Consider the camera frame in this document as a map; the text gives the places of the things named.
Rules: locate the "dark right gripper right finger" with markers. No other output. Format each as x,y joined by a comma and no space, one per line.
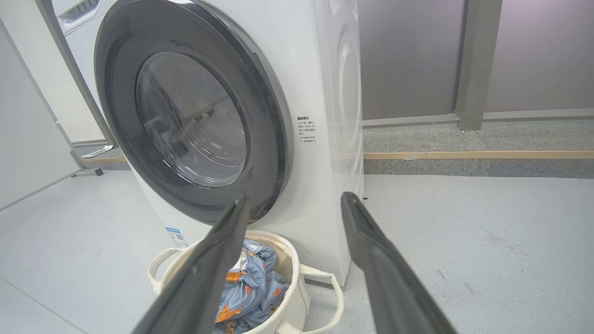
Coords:
390,287

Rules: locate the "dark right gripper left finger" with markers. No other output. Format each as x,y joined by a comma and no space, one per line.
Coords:
199,287

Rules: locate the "blue bear print garment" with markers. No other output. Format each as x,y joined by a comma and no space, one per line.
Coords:
260,287

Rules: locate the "cream canvas laundry basket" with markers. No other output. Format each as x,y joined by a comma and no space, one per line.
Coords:
297,297

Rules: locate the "white front-load washing machine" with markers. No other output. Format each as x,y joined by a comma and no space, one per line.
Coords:
320,69

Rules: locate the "blue energy sticker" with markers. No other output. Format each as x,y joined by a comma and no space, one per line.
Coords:
176,236

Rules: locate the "wooden floor strip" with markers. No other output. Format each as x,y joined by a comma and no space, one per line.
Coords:
487,155

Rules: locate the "printed instruction text label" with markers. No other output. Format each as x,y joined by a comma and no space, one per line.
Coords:
306,130

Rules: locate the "white partition panel grey frame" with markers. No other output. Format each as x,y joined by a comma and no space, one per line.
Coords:
28,139

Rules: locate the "grey wall pillar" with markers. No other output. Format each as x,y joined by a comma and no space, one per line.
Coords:
478,65

